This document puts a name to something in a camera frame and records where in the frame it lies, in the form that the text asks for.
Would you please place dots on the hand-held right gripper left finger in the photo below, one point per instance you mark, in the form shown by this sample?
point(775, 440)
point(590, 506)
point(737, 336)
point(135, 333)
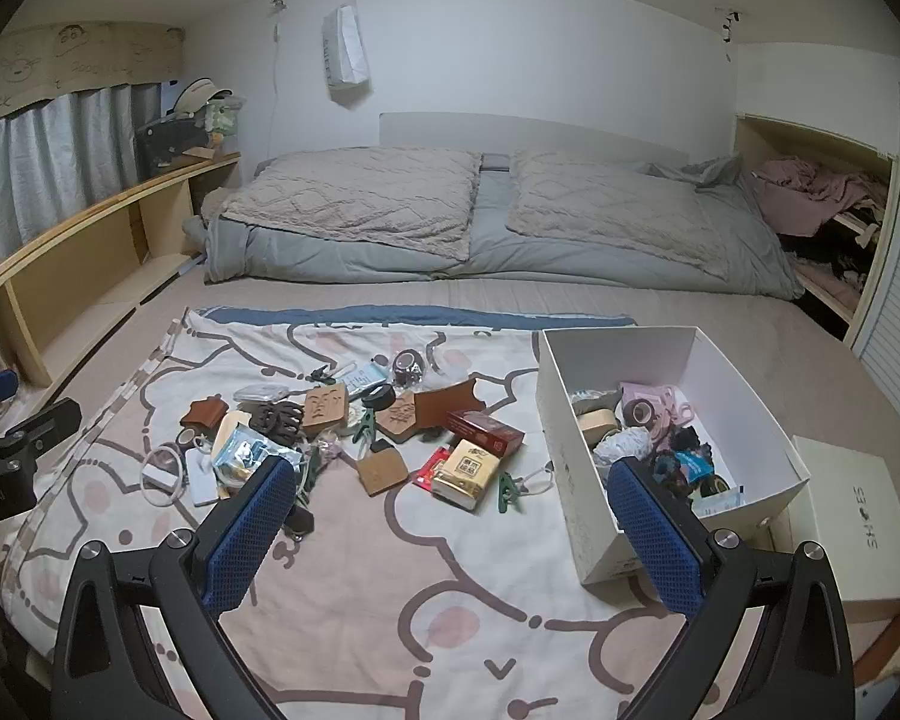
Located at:
point(247, 532)

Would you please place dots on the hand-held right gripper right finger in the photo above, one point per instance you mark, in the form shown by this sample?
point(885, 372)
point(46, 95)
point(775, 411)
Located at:
point(660, 540)

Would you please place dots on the white shoe box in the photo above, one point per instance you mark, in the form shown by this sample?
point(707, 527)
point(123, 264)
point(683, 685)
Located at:
point(570, 465)

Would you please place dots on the brown cardboard piece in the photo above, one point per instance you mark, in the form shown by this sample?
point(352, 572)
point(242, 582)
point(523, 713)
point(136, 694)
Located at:
point(381, 472)

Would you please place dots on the red sachet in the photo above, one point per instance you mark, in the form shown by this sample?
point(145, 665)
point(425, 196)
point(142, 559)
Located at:
point(424, 477)

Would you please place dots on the white power bank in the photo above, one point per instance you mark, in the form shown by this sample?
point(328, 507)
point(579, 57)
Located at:
point(204, 478)

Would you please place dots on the blue white packet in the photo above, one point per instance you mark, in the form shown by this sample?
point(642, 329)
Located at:
point(251, 454)

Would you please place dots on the small white box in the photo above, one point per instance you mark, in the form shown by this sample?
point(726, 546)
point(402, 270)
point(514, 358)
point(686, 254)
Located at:
point(161, 481)

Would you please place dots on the white crumpled plastic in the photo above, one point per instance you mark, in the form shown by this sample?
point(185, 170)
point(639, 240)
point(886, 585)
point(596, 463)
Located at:
point(619, 446)

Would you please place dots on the black hair claw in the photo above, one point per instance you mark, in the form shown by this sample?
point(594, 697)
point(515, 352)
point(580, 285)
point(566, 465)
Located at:
point(274, 416)

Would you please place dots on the brown leather case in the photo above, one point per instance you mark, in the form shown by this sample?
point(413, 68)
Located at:
point(204, 412)

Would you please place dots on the beige tape roll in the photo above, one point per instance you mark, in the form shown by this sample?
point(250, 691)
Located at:
point(598, 421)

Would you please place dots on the pink plastic item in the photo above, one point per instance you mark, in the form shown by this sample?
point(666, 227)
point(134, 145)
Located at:
point(656, 396)

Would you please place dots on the green plastic clip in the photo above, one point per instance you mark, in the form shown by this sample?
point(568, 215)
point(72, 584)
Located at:
point(360, 427)
point(510, 495)

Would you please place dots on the wooden bedside shelf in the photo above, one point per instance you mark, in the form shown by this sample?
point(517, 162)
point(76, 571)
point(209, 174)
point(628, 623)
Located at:
point(82, 240)

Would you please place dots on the white shoe box lid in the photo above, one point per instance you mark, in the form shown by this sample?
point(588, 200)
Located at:
point(847, 540)

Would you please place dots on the red cigarette box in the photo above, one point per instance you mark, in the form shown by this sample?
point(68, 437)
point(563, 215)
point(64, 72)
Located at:
point(487, 435)

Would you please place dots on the yellow tissue pack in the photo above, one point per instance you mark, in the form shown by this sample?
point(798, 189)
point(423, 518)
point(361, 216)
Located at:
point(465, 476)

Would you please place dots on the printed cartoon blanket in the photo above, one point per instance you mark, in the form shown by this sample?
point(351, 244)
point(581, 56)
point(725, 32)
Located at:
point(457, 615)

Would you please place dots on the brown leather piece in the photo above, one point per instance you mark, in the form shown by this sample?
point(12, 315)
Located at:
point(446, 397)

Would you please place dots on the grey curtain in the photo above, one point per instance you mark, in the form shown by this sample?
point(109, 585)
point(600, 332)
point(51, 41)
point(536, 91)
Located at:
point(52, 157)

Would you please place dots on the black bag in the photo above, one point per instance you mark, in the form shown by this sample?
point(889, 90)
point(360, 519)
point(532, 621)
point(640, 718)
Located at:
point(169, 146)

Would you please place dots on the beige quilted pillow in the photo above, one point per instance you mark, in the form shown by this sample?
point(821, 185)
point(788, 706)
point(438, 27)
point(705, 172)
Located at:
point(615, 210)
point(360, 195)

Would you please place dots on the drawn-on paper valance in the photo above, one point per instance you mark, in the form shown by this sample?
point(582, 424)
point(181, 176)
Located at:
point(82, 52)

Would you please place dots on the white visor hat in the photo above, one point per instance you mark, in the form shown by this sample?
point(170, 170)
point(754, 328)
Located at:
point(195, 94)

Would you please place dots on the pink clothes pile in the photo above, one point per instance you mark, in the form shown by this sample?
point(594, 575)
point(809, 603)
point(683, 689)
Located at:
point(802, 191)

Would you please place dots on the white headboard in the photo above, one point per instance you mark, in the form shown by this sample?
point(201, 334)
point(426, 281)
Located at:
point(532, 131)

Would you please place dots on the hanging white tissue pack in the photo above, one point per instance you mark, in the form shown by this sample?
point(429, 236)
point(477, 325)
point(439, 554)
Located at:
point(345, 52)

